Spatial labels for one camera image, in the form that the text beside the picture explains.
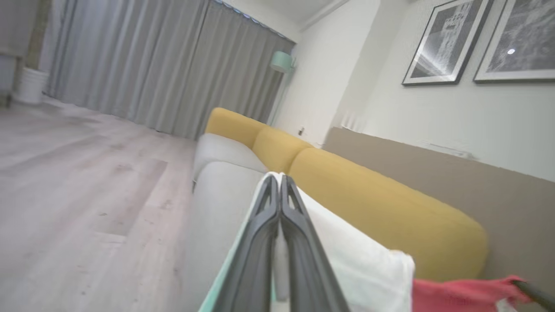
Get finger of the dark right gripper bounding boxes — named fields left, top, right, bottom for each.
left=514, top=281, right=555, bottom=311

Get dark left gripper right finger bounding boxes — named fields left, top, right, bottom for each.
left=281, top=175, right=350, bottom=312

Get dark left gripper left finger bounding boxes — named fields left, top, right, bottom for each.
left=212, top=174, right=281, bottom=312

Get red shorts with white trim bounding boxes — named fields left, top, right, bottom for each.
left=197, top=171, right=535, bottom=312

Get large grey sofa seat cushion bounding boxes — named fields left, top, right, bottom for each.
left=181, top=161, right=270, bottom=312

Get long yellow sofa back cushion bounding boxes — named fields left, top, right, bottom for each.
left=288, top=147, right=489, bottom=282

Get dark grey curtain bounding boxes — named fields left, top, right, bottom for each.
left=173, top=0, right=297, bottom=140

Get mint green floor lamp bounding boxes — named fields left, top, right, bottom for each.
left=266, top=51, right=298, bottom=127

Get light grey curtain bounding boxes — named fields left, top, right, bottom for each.
left=43, top=0, right=209, bottom=127

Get black framed monochrome picture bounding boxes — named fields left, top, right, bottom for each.
left=402, top=0, right=495, bottom=86
left=473, top=0, right=555, bottom=83

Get white ribbed plant pot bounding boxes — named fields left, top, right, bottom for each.
left=15, top=67, right=49, bottom=105

